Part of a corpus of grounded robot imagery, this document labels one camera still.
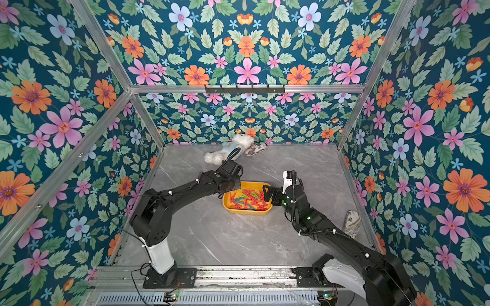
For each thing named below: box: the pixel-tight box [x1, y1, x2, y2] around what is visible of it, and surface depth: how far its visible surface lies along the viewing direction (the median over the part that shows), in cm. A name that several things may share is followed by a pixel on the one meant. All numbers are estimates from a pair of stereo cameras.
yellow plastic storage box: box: [222, 181, 273, 216], surface depth 96 cm
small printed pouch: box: [244, 142, 268, 157], surface depth 117 cm
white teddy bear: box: [204, 133, 255, 166], surface depth 111 cm
